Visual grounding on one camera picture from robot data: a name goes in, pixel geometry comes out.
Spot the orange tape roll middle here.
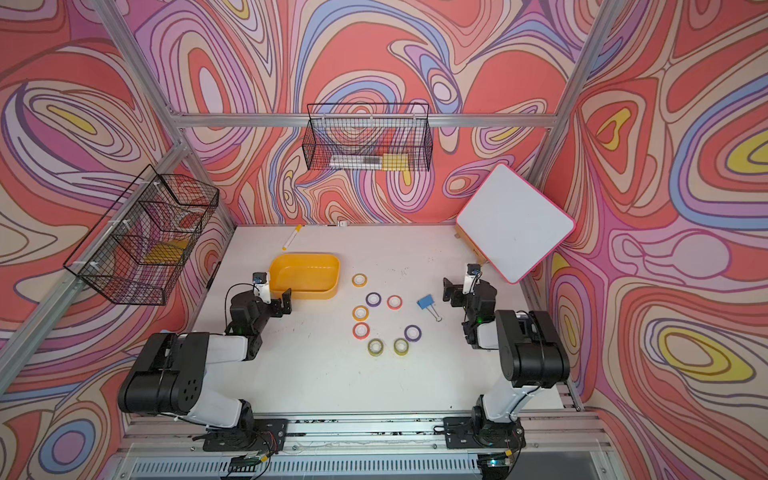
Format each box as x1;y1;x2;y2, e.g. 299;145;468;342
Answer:
352;305;369;322

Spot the orange tape roll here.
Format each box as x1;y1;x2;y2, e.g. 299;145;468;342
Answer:
352;305;369;322
352;273;368;288

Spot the purple tape roll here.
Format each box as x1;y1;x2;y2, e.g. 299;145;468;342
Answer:
404;325;422;343
365;292;382;308

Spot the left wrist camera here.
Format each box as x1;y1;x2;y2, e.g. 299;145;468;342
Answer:
252;272;271;304

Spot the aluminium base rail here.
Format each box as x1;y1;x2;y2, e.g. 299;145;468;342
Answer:
104;410;626;479

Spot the yellow block in back basket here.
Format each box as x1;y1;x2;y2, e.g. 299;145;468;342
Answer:
381;154;410;171

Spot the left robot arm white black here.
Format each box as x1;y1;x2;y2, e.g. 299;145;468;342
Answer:
117;289;292;457

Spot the yellow plastic storage box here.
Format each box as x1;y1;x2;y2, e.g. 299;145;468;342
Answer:
269;253;341;300

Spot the black wire basket left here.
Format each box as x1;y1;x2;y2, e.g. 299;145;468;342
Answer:
63;166;220;306

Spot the yellow item in left basket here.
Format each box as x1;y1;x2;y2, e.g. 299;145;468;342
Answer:
142;240;189;266

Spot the black wire basket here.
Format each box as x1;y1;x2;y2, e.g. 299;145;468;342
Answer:
63;166;220;306
302;101;434;172

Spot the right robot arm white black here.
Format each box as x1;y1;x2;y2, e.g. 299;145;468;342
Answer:
442;275;570;451

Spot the white board pink frame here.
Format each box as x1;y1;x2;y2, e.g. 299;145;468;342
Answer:
456;165;575;284

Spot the white yellow marker pen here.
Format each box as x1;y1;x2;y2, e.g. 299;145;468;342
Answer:
282;224;304;251

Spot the wooden easel stand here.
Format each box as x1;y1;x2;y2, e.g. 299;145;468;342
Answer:
455;225;488;265

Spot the orange tape roll top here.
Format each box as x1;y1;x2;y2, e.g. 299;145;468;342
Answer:
352;273;368;288

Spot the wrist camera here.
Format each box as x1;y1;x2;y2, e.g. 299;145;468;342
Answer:
462;263;482;295
252;272;271;304

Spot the black wire basket back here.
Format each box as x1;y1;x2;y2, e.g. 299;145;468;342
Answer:
302;101;434;172

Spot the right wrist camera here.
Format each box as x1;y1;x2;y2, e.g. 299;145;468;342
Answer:
462;263;482;295

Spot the blue binder clip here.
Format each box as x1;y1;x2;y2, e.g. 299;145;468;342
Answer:
417;294;442;322

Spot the yellow-green tape roll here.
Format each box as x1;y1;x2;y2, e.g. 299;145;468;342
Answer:
367;338;384;357
393;338;410;356

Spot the red tape roll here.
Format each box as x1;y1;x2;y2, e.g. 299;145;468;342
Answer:
387;295;403;311
352;322;370;340

